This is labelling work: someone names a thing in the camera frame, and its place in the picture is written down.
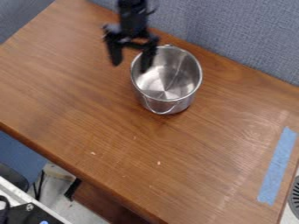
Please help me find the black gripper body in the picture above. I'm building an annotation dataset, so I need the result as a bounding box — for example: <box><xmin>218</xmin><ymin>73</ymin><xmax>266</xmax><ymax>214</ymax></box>
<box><xmin>103</xmin><ymin>0</ymin><xmax>159</xmax><ymax>49</ymax></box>

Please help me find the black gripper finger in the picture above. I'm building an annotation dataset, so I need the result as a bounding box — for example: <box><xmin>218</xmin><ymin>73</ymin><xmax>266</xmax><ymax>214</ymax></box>
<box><xmin>140</xmin><ymin>41</ymin><xmax>158</xmax><ymax>73</ymax></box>
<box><xmin>104</xmin><ymin>33</ymin><xmax>123</xmax><ymax>67</ymax></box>

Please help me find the stainless steel pot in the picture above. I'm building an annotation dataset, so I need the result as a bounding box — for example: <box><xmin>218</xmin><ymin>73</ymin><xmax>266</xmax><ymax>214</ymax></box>
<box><xmin>130</xmin><ymin>45</ymin><xmax>203</xmax><ymax>115</ymax></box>

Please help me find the black round chair base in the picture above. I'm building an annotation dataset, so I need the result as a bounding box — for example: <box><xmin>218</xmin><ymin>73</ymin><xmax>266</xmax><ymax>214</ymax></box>
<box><xmin>0</xmin><ymin>163</ymin><xmax>30</xmax><ymax>192</ymax></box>

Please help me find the blue tape strip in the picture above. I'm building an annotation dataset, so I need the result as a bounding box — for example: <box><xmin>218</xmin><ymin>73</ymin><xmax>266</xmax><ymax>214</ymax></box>
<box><xmin>256</xmin><ymin>127</ymin><xmax>299</xmax><ymax>206</ymax></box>

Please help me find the dark fan grille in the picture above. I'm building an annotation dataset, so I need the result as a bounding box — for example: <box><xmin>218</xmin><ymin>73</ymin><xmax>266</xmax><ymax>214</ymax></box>
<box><xmin>289</xmin><ymin>176</ymin><xmax>299</xmax><ymax>220</ymax></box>

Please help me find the black device bottom left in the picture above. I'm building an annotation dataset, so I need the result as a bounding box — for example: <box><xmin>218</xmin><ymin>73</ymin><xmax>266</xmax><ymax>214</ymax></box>
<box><xmin>0</xmin><ymin>195</ymin><xmax>64</xmax><ymax>224</ymax></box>

